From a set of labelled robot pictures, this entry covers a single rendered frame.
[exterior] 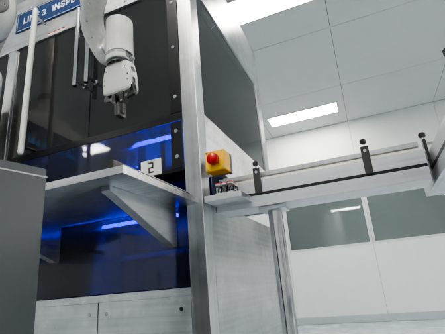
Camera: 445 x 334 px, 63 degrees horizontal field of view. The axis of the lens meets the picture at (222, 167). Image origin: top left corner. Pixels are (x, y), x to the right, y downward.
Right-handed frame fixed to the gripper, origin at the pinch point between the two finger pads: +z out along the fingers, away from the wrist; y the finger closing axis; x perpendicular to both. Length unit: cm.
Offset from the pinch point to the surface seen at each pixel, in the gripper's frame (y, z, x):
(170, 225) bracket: -2.0, 31.6, -22.6
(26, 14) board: 79, -89, -29
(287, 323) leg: -31, 64, -41
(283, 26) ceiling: -25, -180, -223
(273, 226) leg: -31, 34, -41
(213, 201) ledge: -15.8, 25.2, -27.2
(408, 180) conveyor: -74, 27, -38
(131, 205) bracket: -2.0, 28.4, -1.9
